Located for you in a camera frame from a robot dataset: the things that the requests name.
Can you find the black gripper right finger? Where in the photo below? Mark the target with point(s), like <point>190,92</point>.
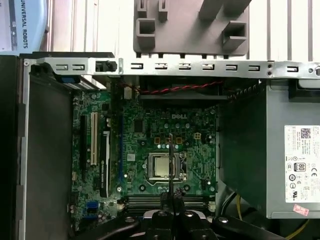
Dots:
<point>185,227</point>

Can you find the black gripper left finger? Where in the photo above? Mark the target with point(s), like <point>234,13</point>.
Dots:
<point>165,225</point>

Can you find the black RAM slot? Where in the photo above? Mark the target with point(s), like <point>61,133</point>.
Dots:
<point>142,200</point>

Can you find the silver CPU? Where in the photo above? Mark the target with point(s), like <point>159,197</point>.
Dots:
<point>161,166</point>

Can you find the CPU socket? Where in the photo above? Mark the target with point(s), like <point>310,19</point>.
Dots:
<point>183,165</point>

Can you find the blue header connector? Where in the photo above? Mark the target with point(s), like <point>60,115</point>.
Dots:
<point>91,211</point>

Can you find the blue expansion slot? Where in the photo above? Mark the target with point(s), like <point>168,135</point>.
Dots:
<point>121,150</point>

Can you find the green motherboard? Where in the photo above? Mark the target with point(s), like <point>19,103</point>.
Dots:
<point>150,120</point>

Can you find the beige expansion slot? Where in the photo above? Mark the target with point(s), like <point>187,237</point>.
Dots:
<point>94,140</point>

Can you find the black expansion slot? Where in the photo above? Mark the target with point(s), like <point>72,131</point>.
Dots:
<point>83,150</point>

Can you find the grey power supply unit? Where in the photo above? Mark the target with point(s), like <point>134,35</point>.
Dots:
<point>275,150</point>

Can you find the black case fan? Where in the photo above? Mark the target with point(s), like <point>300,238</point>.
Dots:
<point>175,97</point>

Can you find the blue VGA port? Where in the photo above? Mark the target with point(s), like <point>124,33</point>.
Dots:
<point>70,80</point>

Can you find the black open PC case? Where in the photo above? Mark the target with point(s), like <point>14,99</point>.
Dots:
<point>10,125</point>

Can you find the grey parts rack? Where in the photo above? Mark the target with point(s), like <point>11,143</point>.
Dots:
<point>187,37</point>

